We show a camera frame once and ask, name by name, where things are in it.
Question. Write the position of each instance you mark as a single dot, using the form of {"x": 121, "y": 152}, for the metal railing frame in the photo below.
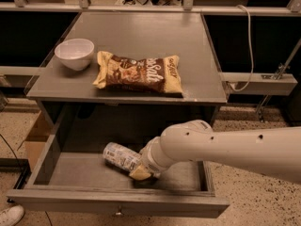
{"x": 278, "y": 83}

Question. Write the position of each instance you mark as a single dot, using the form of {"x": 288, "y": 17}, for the grey cabinet with top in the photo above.
{"x": 131, "y": 57}

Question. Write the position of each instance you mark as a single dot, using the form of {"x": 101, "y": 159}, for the open grey top drawer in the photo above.
{"x": 71, "y": 174}

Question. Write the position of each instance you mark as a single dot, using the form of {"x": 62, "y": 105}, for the brown yellow chip bag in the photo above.
{"x": 148, "y": 74}

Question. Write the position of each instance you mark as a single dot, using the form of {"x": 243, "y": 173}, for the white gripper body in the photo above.
{"x": 150, "y": 160}

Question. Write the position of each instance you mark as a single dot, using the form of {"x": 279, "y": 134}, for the white sneaker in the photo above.
{"x": 11, "y": 216}

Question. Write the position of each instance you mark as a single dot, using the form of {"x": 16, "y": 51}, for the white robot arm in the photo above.
{"x": 270, "y": 152}

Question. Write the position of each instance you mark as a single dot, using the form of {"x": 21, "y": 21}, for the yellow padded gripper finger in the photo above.
{"x": 140, "y": 173}

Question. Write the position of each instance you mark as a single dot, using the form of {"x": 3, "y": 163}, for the white ceramic bowl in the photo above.
{"x": 75, "y": 54}

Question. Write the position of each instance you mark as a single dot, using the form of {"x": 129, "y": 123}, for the cardboard box on floor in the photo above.
{"x": 35, "y": 140}

